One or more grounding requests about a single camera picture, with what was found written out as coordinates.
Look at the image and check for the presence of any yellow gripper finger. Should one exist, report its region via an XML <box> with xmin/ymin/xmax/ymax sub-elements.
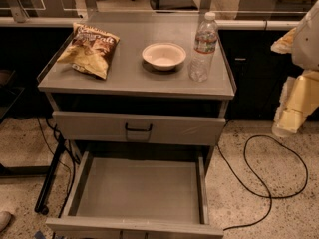
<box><xmin>270</xmin><ymin>28</ymin><xmax>296</xmax><ymax>54</ymax></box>
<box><xmin>272</xmin><ymin>70</ymin><xmax>319</xmax><ymax>137</ymax></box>

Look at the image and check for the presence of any clear plastic water bottle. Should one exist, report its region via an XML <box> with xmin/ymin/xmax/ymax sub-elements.
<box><xmin>188</xmin><ymin>11</ymin><xmax>218</xmax><ymax>83</ymax></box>

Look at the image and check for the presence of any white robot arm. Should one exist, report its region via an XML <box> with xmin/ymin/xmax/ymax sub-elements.
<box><xmin>271</xmin><ymin>1</ymin><xmax>319</xmax><ymax>137</ymax></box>

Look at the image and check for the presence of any grey drawer cabinet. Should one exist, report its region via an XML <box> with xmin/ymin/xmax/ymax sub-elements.
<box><xmin>36</xmin><ymin>11</ymin><xmax>237</xmax><ymax>239</ymax></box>

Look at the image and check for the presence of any open grey middle drawer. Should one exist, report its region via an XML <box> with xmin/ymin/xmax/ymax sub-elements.
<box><xmin>46</xmin><ymin>152</ymin><xmax>223</xmax><ymax>239</ymax></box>

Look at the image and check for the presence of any closed grey upper drawer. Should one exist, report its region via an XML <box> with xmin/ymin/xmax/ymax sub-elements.
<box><xmin>53</xmin><ymin>111</ymin><xmax>225</xmax><ymax>145</ymax></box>

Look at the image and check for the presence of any white paper bowl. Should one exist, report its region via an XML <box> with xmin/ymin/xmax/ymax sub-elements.
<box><xmin>142</xmin><ymin>43</ymin><xmax>186</xmax><ymax>71</ymax></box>

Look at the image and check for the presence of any yellow brown chip bag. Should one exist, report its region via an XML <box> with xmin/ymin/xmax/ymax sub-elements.
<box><xmin>57</xmin><ymin>23</ymin><xmax>120</xmax><ymax>80</ymax></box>

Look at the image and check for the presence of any glass partition railing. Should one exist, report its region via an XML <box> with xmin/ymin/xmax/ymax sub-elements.
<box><xmin>0</xmin><ymin>0</ymin><xmax>318</xmax><ymax>30</ymax></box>

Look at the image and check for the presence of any white shoe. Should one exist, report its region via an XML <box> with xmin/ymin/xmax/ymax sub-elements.
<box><xmin>0</xmin><ymin>211</ymin><xmax>12</xmax><ymax>232</ymax></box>

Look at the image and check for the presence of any black floor cable loop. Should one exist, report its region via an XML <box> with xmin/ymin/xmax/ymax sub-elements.
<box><xmin>216</xmin><ymin>134</ymin><xmax>309</xmax><ymax>232</ymax></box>

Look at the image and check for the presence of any black table leg frame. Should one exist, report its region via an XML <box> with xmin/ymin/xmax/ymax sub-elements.
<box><xmin>0</xmin><ymin>135</ymin><xmax>65</xmax><ymax>215</ymax></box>

